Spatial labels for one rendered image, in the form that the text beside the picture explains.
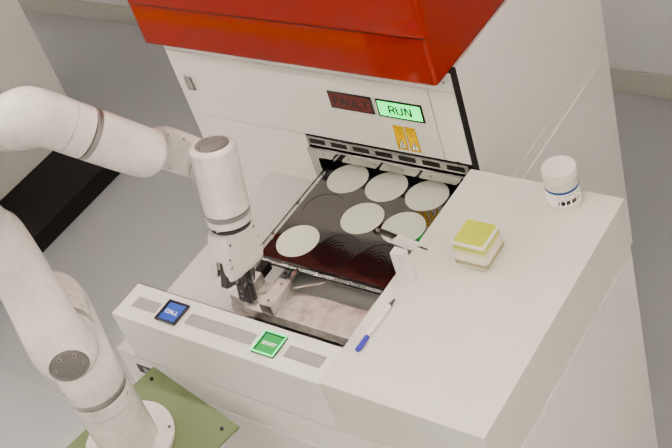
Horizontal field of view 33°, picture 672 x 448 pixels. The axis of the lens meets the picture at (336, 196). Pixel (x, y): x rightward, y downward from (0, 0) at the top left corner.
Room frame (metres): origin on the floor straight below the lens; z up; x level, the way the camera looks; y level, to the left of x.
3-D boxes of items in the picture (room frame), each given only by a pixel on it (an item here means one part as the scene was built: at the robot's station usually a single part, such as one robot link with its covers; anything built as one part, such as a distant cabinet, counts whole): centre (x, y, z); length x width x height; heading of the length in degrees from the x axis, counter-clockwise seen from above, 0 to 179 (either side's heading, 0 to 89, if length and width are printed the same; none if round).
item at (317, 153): (2.04, -0.13, 0.89); 0.44 x 0.02 x 0.10; 45
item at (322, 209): (1.93, -0.04, 0.90); 0.34 x 0.34 x 0.01; 45
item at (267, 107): (2.18, -0.02, 1.02); 0.81 x 0.03 x 0.40; 45
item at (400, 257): (1.63, -0.09, 1.03); 0.06 x 0.04 x 0.13; 135
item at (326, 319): (1.73, 0.14, 0.87); 0.36 x 0.08 x 0.03; 45
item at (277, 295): (1.79, 0.19, 0.89); 0.08 x 0.03 x 0.03; 135
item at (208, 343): (1.68, 0.31, 0.89); 0.55 x 0.09 x 0.14; 45
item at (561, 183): (1.69, -0.43, 1.01); 0.07 x 0.07 x 0.10
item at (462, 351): (1.54, -0.20, 0.89); 0.62 x 0.35 x 0.14; 135
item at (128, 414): (1.58, 0.56, 0.92); 0.19 x 0.19 x 0.18
